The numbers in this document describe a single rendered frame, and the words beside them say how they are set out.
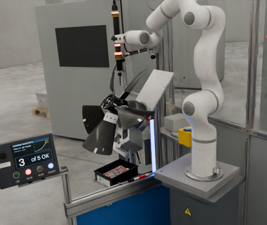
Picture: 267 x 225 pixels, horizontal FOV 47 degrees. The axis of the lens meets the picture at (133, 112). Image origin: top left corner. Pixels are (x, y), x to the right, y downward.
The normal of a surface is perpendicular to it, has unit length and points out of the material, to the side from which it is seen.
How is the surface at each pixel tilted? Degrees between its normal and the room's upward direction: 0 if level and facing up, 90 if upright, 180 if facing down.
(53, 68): 90
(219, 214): 90
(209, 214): 90
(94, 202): 90
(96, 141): 50
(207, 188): 1
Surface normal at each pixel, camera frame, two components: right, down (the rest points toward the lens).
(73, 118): -0.50, 0.27
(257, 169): -0.86, 0.19
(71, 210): 0.50, 0.21
